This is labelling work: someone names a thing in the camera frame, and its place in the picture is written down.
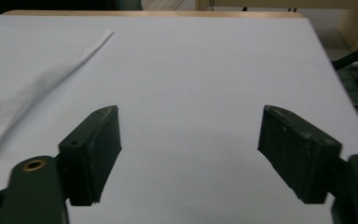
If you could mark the white paper towel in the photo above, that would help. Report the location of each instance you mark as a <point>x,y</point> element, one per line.
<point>18,71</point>

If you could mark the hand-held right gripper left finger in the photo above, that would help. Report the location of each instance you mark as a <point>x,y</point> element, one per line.
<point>90,155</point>

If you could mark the black metal stand leg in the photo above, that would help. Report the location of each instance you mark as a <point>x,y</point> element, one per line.
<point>352,57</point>

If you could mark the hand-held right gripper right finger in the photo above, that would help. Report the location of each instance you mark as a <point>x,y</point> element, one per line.
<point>295,149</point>

